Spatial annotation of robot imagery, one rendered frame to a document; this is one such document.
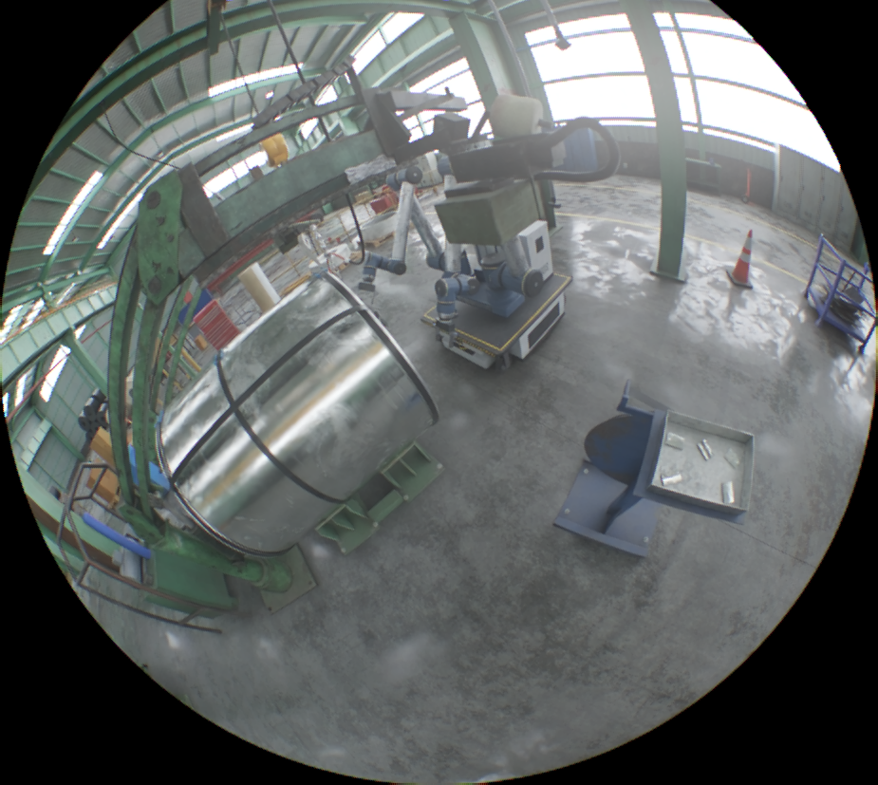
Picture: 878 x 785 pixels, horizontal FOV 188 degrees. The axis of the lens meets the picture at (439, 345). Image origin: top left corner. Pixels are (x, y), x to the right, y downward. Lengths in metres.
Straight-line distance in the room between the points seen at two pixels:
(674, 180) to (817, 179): 7.82
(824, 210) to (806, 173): 1.14
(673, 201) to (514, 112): 2.89
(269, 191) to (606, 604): 2.20
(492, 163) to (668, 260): 3.17
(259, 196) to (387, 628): 2.12
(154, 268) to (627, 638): 2.40
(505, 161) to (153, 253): 0.86
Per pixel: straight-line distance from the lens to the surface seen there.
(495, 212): 0.57
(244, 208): 0.77
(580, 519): 1.72
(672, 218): 3.43
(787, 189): 10.17
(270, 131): 0.85
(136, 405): 1.09
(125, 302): 0.92
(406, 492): 1.93
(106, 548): 4.94
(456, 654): 1.84
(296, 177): 0.80
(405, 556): 1.87
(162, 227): 0.80
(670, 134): 3.29
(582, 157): 10.24
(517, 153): 0.57
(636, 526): 1.79
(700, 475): 0.84
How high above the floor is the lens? 1.69
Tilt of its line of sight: 39 degrees down
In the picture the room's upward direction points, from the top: 24 degrees counter-clockwise
